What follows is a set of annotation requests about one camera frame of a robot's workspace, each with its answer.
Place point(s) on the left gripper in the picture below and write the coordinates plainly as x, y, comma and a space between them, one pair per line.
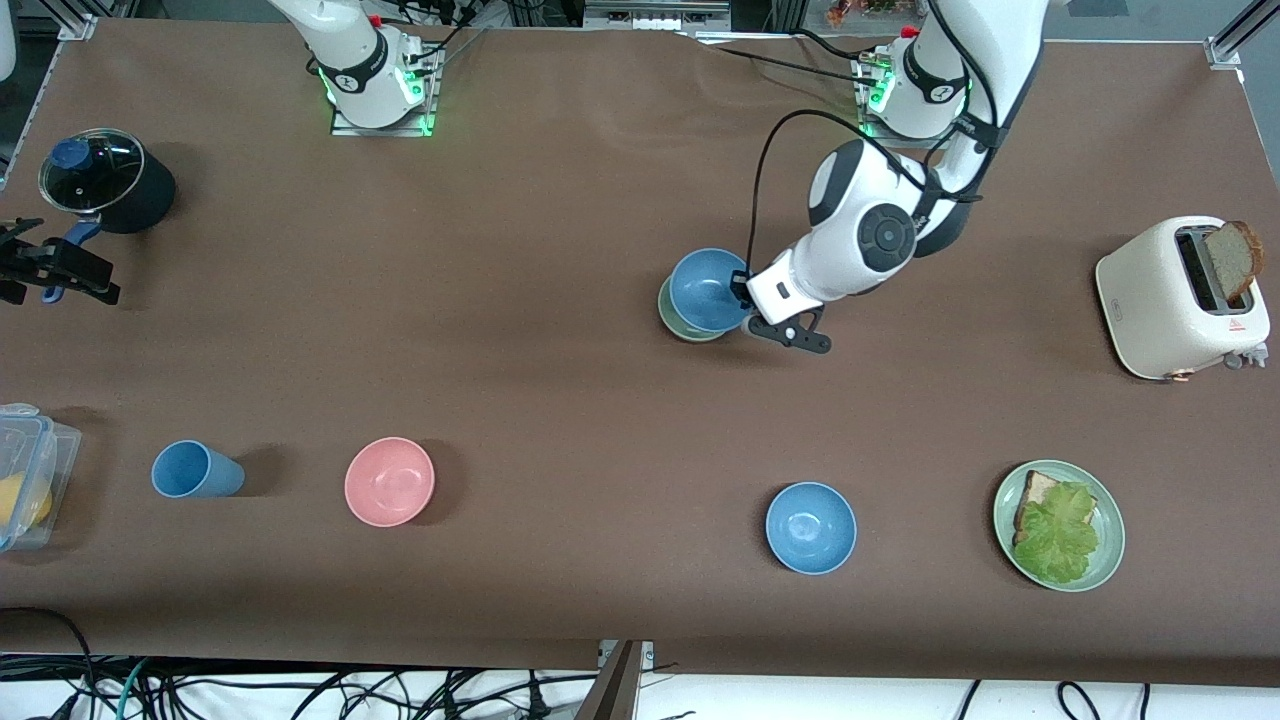
741, 291

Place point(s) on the blue plastic bowl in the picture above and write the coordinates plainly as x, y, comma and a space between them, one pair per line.
810, 527
705, 290

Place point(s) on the green plastic bowl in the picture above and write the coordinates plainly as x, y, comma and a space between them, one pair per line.
675, 322

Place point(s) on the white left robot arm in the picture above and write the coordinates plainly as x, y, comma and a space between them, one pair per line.
1000, 40

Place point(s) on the pink plastic bowl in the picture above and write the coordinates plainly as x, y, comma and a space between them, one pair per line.
390, 482

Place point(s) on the glass pot lid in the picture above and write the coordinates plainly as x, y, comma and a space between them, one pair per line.
100, 175

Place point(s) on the clear plastic food container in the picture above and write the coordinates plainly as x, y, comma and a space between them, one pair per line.
55, 450

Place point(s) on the blue plastic cup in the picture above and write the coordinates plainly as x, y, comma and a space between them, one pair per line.
190, 470

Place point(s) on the yellow lemon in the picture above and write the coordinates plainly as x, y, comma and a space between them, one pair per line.
20, 505

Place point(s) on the brown table cover mat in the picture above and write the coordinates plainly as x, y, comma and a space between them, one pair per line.
500, 300

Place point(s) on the grey metal equipment box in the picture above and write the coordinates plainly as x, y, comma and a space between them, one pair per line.
655, 12

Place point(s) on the white bread slice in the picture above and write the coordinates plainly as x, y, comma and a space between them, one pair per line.
1040, 490

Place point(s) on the green lettuce leaf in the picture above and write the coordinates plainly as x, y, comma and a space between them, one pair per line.
1060, 540

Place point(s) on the cream white toaster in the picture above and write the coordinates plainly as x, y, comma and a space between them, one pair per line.
1150, 310

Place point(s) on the green ribbed plate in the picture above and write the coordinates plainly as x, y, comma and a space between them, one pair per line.
1110, 530

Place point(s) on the brown bread slice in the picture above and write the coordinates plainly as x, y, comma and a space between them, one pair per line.
1235, 260

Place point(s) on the aluminium table edge rail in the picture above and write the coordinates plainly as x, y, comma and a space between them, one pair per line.
35, 95

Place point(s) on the aluminium frame profile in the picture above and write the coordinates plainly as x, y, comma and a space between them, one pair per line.
1240, 35
85, 22

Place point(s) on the dark metal frame post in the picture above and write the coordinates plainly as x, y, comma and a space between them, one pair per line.
615, 690

